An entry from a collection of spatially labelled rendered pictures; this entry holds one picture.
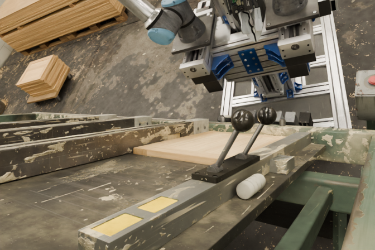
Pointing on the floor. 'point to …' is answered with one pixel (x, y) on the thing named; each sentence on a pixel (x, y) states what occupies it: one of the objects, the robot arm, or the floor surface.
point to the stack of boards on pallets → (59, 10)
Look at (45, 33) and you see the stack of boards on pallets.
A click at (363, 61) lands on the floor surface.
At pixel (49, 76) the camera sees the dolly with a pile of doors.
